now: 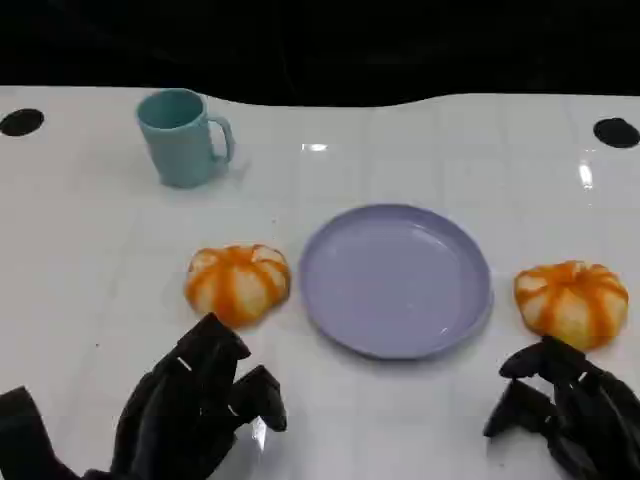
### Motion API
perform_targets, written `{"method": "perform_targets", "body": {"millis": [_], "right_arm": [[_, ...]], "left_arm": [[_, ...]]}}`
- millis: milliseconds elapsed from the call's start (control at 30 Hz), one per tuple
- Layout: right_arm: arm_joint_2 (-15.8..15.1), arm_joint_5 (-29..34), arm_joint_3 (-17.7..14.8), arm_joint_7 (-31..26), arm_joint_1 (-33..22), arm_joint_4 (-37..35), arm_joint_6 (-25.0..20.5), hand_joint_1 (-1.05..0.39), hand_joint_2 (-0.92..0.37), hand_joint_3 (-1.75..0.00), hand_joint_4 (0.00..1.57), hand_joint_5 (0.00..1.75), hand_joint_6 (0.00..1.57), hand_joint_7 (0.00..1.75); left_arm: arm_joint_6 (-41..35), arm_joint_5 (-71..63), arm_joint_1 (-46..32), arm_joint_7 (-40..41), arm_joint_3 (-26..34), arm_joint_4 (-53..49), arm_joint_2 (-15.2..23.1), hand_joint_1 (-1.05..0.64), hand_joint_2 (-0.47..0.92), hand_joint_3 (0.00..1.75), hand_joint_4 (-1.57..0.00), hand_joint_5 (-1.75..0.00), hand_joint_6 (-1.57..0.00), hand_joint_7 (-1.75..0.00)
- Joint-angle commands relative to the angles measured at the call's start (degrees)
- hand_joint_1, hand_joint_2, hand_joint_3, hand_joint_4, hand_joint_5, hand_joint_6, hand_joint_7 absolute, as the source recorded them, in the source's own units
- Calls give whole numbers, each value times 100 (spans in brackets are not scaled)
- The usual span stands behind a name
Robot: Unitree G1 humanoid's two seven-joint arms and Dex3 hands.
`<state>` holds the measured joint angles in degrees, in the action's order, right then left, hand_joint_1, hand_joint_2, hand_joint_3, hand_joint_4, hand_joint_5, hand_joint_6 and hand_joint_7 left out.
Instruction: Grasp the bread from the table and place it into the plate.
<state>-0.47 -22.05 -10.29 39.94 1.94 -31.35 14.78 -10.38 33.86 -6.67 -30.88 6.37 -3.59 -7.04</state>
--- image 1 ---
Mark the lilac plate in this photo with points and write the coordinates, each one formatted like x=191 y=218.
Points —
x=390 y=280

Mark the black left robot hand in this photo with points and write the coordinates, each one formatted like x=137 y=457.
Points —
x=170 y=415

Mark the pale green mug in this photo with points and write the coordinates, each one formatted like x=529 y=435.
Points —
x=175 y=150

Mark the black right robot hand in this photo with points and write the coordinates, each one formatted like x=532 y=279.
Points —
x=595 y=415

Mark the orange white toy bread roll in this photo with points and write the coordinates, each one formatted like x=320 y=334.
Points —
x=570 y=300
x=235 y=285

